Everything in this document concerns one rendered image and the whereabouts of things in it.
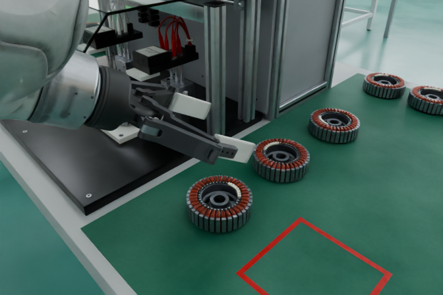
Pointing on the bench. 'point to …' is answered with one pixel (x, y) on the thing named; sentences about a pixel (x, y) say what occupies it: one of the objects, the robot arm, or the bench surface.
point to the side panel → (306, 39)
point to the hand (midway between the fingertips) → (221, 129)
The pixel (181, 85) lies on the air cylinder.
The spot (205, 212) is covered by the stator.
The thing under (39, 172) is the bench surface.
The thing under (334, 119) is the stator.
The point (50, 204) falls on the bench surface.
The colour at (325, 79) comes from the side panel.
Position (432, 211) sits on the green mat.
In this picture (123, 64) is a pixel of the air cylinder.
